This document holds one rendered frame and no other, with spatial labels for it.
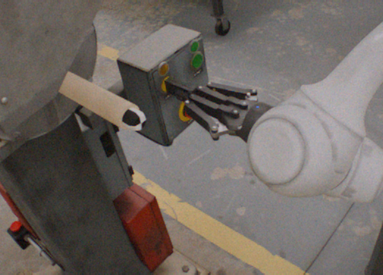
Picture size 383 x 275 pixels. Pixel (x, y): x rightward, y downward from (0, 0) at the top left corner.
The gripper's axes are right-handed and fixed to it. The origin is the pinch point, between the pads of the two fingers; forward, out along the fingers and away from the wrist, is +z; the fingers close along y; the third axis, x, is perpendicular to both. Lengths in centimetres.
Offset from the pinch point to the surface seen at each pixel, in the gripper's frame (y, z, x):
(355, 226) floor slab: 63, -21, -107
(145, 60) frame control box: -1.0, 7.5, 5.0
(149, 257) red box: -10, 19, -67
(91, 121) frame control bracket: -13.1, 14.1, -4.7
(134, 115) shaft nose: -22.7, -17.4, 19.0
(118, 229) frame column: -15, 21, -48
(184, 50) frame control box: 6.4, 4.0, 4.0
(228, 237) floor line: 29, 22, -107
